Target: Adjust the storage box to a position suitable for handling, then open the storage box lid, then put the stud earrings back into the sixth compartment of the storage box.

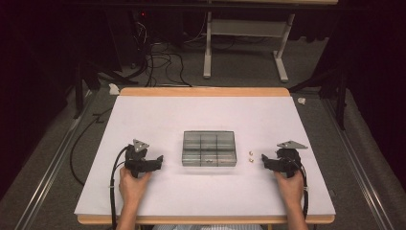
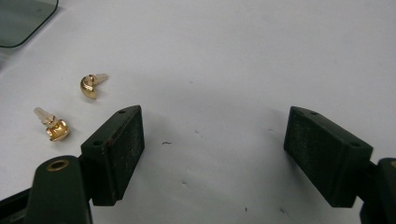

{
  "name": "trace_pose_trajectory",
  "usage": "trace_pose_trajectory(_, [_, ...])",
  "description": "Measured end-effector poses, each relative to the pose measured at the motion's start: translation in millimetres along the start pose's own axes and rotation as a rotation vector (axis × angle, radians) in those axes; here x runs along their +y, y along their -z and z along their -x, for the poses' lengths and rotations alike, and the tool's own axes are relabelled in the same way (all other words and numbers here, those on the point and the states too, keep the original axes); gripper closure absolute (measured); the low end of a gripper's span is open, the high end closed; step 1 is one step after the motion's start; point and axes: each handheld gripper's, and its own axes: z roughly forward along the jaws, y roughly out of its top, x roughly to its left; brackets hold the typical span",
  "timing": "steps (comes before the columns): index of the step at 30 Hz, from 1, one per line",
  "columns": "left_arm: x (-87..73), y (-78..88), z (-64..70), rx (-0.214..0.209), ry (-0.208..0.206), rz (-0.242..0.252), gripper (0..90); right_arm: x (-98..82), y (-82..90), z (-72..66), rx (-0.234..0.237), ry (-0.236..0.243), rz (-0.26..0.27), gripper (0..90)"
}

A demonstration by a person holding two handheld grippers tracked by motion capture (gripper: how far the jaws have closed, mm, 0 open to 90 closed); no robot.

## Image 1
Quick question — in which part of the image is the metal floor rail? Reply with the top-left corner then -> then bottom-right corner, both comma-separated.
322,99 -> 395,230
13,92 -> 97,230

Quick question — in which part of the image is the person's left hand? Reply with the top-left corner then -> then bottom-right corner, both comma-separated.
119,166 -> 152,205

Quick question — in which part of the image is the black computer tower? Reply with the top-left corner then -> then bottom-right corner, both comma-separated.
104,6 -> 152,71

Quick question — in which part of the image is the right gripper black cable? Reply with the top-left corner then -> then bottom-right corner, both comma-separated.
286,156 -> 310,220

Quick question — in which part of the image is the tangle of black cables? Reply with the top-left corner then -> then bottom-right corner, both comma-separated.
133,18 -> 192,88

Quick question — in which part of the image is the person's right hand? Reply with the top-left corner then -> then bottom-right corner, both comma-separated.
273,171 -> 305,207

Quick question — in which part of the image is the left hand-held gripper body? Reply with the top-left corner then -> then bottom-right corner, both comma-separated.
124,138 -> 156,179

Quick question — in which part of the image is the white table mat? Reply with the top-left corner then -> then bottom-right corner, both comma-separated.
74,95 -> 337,217

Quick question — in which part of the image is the clear plastic compartment box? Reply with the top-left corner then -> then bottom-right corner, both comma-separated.
181,129 -> 237,168

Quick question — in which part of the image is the black metal stand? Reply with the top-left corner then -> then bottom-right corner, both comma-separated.
288,68 -> 349,130
74,61 -> 140,120

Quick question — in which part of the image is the wooden table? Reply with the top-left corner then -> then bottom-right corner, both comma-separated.
76,86 -> 336,225

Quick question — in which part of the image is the white metal desk frame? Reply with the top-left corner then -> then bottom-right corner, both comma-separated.
203,0 -> 339,83

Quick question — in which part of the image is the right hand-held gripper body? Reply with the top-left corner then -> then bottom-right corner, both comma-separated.
276,139 -> 309,179

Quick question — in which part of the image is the black floor cable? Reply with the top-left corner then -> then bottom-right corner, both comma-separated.
69,106 -> 114,187

